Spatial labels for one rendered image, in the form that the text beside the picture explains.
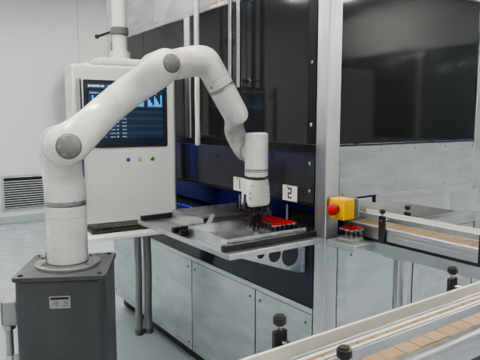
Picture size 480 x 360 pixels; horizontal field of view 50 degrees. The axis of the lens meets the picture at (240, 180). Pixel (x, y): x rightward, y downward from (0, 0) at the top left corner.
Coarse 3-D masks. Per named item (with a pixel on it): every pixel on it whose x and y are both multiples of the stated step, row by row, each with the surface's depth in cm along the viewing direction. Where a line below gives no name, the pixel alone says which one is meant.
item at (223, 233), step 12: (192, 228) 182; (204, 228) 189; (216, 228) 192; (228, 228) 195; (240, 228) 197; (300, 228) 181; (204, 240) 176; (216, 240) 169; (228, 240) 164; (240, 240) 167; (252, 240) 170
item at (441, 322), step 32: (448, 288) 104; (384, 320) 87; (416, 320) 94; (448, 320) 86; (288, 352) 74; (320, 352) 81; (352, 352) 73; (384, 352) 81; (416, 352) 81; (448, 352) 83
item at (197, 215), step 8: (184, 208) 222; (192, 208) 224; (200, 208) 227; (208, 208) 229; (216, 208) 232; (224, 208) 234; (232, 208) 237; (176, 216) 216; (184, 216) 210; (192, 216) 205; (200, 216) 220; (208, 216) 220; (216, 216) 220; (224, 216) 204; (232, 216) 206; (240, 216) 208; (248, 216) 210
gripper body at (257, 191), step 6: (246, 180) 180; (252, 180) 179; (258, 180) 180; (264, 180) 182; (246, 186) 180; (252, 186) 179; (258, 186) 180; (264, 186) 182; (246, 192) 179; (252, 192) 179; (258, 192) 180; (264, 192) 182; (246, 198) 179; (252, 198) 180; (258, 198) 181; (264, 198) 183; (252, 204) 180; (258, 204) 181; (264, 204) 183
